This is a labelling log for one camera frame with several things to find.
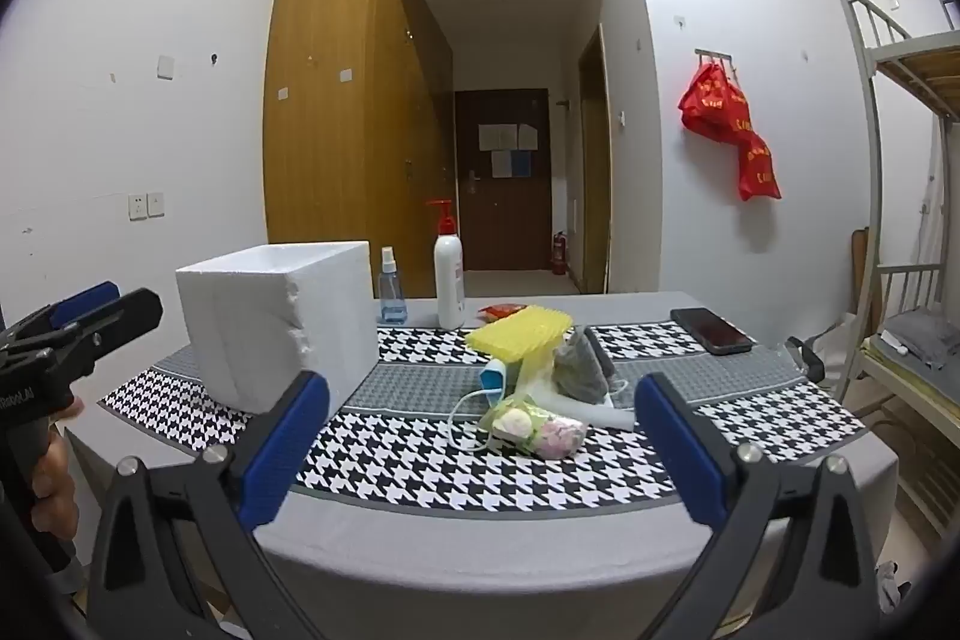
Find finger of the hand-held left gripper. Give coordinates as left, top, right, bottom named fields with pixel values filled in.
left=30, top=289, right=164, bottom=386
left=4, top=280, right=122, bottom=342

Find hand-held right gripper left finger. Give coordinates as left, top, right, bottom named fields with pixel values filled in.
left=88, top=370, right=331, bottom=640

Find person's left hand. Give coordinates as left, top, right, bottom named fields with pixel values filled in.
left=28, top=398, right=83, bottom=537

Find clear blue spray bottle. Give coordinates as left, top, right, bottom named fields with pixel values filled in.
left=377, top=247, right=410, bottom=324

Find red printed bag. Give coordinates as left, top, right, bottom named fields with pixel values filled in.
left=679, top=61, right=753, bottom=142
left=735, top=126, right=782, bottom=202

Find yellow sponge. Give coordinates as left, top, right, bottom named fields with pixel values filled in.
left=463, top=305, right=575, bottom=397

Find white plastic packet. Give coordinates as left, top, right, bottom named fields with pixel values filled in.
left=517, top=385, right=638, bottom=431

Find grey face mask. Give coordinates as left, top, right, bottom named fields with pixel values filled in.
left=553, top=325, right=631, bottom=408

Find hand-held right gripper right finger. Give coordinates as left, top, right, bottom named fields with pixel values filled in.
left=634, top=372, right=882, bottom=640

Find green floral tissue packet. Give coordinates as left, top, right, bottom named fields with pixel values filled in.
left=480, top=394, right=588, bottom=461

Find grey bedding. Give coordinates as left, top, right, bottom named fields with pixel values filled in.
left=877, top=310, right=960, bottom=371

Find black handle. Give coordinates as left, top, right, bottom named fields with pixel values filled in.
left=786, top=336, right=826, bottom=386

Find white red pump bottle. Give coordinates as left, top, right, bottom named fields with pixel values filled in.
left=425, top=199, right=467, bottom=331

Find metal bunk bed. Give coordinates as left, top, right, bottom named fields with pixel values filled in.
left=829, top=0, right=960, bottom=461

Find light wooden side door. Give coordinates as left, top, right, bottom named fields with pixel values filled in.
left=579, top=25, right=612, bottom=295

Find brown wooden board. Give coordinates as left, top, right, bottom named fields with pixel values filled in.
left=851, top=227, right=875, bottom=319

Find blue face mask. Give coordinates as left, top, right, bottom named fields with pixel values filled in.
left=444, top=361, right=520, bottom=455

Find dark brown door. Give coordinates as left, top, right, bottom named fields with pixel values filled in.
left=454, top=89, right=552, bottom=272

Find wooden wardrobe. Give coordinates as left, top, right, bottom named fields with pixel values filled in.
left=262, top=0, right=455, bottom=300

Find white foam box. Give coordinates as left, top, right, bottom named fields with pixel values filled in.
left=175, top=241, right=380, bottom=416

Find black smartphone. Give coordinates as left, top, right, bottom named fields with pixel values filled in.
left=670, top=307, right=755, bottom=356

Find grey houndstooth tablecloth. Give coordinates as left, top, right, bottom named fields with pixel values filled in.
left=64, top=291, right=901, bottom=640

